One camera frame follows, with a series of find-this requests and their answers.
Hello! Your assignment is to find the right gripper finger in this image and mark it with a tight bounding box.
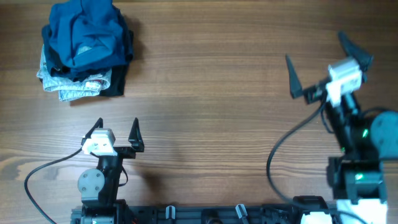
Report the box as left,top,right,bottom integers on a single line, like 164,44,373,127
285,54,303,99
338,31,373,72

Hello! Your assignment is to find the navy folded shirt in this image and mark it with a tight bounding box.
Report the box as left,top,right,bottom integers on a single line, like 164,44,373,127
42,25,134,81

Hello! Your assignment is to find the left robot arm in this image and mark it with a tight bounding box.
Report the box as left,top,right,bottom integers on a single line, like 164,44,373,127
70,118,145,224

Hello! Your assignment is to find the right black cable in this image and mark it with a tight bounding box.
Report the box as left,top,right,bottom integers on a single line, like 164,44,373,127
266,93,371,224

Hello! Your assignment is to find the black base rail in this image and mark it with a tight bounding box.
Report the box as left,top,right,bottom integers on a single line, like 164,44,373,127
70,204,339,224

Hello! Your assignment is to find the black cable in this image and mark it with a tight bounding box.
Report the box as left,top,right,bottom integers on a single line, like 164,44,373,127
266,93,371,224
24,147,83,224

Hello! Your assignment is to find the blue polo shirt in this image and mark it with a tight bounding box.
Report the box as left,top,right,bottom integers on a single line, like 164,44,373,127
49,0,132,73

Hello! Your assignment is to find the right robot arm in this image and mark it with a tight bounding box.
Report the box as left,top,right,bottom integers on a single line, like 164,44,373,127
267,32,397,223

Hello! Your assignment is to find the black folded garment at bottom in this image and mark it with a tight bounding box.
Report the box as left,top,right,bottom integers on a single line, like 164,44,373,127
99,30,135,97

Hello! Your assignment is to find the left black cable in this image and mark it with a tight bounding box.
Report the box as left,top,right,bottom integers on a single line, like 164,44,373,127
24,147,83,224

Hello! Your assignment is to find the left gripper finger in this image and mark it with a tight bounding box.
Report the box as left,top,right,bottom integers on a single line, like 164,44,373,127
81,118,103,146
128,118,145,152

